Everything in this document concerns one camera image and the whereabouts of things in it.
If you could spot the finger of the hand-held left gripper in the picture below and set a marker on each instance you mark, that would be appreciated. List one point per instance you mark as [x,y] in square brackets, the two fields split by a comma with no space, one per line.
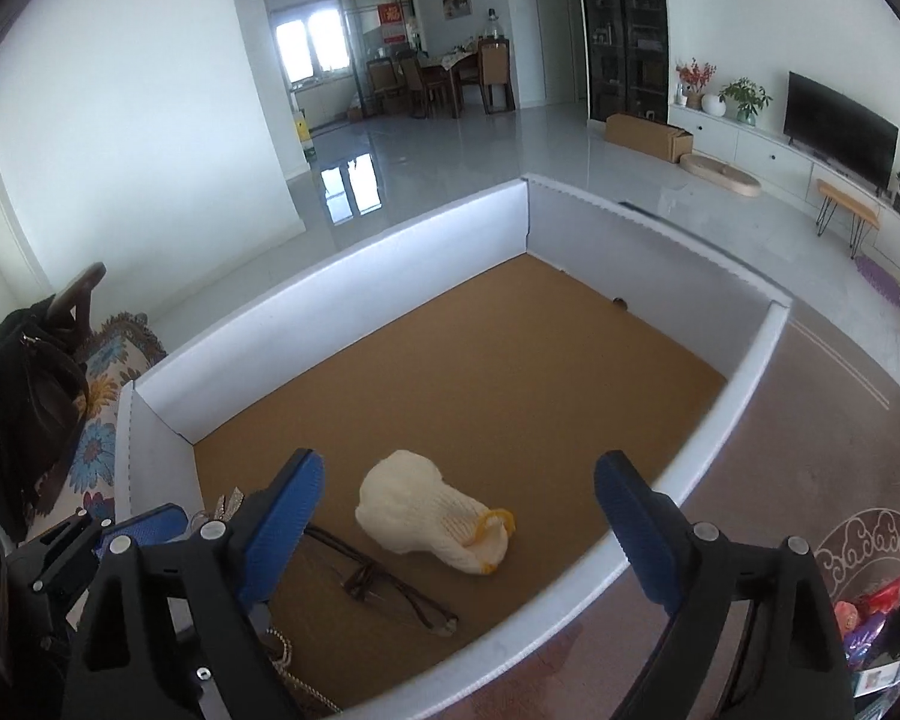
[146,529]

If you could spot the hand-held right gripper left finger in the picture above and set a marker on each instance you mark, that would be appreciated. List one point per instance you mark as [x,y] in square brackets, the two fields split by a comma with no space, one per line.
[281,525]

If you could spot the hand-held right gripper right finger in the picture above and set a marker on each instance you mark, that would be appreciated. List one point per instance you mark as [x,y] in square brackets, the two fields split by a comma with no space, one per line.
[637,532]

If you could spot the rhinestone black bow hair clip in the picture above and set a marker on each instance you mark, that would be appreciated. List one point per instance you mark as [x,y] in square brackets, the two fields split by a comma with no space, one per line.
[221,506]

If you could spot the dark frame eyeglasses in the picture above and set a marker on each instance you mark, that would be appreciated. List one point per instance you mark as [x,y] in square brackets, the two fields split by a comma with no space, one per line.
[360,586]

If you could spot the white knit glove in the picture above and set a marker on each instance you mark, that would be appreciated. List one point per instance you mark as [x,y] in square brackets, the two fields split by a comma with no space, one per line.
[412,502]

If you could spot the gold pearl hair claw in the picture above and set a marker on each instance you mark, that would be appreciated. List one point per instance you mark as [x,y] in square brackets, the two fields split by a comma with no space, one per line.
[285,660]

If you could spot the white corrugated storage box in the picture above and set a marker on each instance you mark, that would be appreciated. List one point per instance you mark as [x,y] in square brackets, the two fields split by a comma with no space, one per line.
[457,225]

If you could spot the floral seat cushion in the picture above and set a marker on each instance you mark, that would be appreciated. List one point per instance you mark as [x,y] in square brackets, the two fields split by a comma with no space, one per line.
[97,435]

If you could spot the black handbag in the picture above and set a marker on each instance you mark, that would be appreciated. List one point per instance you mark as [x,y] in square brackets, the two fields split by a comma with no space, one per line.
[22,405]

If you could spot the orange-red foil packet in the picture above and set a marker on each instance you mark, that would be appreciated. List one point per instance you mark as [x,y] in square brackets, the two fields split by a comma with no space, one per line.
[844,615]

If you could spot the wooden chair back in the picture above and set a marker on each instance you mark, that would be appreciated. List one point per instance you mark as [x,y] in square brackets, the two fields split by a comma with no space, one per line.
[75,292]

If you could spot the red foil packet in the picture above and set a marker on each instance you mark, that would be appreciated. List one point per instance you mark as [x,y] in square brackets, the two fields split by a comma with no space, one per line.
[881,598]

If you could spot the purple floor mat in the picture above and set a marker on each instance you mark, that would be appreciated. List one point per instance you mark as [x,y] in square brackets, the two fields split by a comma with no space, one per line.
[879,281]

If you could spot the beige cat scratcher board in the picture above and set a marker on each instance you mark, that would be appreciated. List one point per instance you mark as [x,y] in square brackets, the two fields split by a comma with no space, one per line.
[720,174]

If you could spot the wooden bench with hairpin legs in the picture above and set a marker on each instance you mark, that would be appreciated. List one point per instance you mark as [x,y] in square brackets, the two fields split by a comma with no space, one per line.
[847,202]

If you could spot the yellow floor sign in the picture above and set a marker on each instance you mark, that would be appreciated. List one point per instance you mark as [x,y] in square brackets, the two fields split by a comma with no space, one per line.
[301,131]

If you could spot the cardboard box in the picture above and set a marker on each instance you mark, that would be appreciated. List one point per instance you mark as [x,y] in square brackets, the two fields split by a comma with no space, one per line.
[645,136]

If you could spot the white television cabinet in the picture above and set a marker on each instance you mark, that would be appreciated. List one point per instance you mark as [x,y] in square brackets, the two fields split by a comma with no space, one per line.
[757,146]

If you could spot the white round vase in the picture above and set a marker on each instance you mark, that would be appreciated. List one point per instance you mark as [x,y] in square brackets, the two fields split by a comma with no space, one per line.
[712,103]

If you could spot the green leafy potted plant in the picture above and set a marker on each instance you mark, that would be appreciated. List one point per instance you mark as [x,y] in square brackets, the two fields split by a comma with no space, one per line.
[746,97]

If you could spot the flat screen television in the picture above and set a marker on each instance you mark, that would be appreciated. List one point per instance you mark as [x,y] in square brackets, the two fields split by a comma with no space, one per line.
[840,127]

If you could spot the wooden dining chair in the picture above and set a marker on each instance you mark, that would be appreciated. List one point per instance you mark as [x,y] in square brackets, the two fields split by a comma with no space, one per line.
[384,82]
[420,86]
[496,71]

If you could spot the red flowers in vase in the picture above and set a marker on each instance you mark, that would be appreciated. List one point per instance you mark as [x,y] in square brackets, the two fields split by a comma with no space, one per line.
[694,75]

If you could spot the wooden dining table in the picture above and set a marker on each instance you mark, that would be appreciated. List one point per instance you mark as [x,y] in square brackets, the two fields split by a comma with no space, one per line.
[461,64]

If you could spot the black display cabinet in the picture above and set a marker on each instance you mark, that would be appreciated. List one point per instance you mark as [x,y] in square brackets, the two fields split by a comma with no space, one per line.
[622,30]

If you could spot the red door poster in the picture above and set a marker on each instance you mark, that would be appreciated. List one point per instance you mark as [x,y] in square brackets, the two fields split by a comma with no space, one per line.
[392,24]

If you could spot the clear water bottle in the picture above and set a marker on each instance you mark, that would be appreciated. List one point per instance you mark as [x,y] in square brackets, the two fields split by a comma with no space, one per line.
[495,26]

